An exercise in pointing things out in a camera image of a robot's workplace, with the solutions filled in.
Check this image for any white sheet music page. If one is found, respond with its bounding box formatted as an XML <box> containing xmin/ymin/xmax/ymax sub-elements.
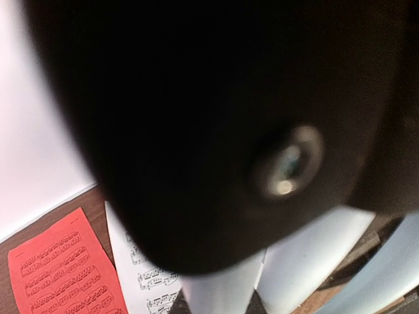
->
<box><xmin>105</xmin><ymin>201</ymin><xmax>181</xmax><ymax>313</ymax></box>

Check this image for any white perforated music stand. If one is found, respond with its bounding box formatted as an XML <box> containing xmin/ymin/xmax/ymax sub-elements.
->
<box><xmin>182</xmin><ymin>207</ymin><xmax>418</xmax><ymax>313</ymax></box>

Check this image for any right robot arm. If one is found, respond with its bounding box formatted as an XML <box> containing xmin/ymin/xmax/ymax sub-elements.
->
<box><xmin>22</xmin><ymin>1</ymin><xmax>418</xmax><ymax>275</ymax></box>

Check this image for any red sheet music page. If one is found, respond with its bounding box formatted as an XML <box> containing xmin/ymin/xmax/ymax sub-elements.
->
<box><xmin>8</xmin><ymin>208</ymin><xmax>128</xmax><ymax>313</ymax></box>

